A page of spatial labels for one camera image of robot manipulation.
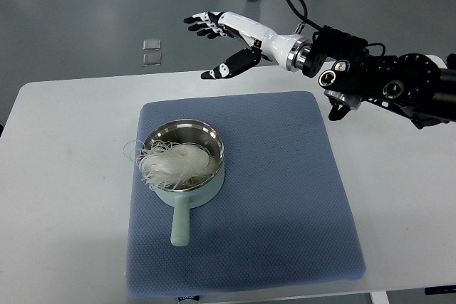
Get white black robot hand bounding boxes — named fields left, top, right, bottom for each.
left=184, top=11, right=316, bottom=80

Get white vermicelli bundle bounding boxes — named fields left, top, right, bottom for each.
left=124, top=140, right=218, bottom=191

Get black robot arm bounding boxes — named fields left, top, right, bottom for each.
left=293, top=26, right=455, bottom=129

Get mint green pot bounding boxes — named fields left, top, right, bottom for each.
left=144, top=119, right=224, bottom=247

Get upper metal floor plate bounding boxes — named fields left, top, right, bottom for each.
left=142, top=38, right=161, bottom=51

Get metal floor plate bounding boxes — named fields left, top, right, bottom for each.
left=142, top=38, right=161, bottom=51
left=142, top=52, right=162, bottom=67

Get lower metal floor plate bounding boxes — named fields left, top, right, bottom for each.
left=142, top=52, right=162, bottom=67

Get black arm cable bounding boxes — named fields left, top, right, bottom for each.
left=284, top=0, right=323, bottom=33

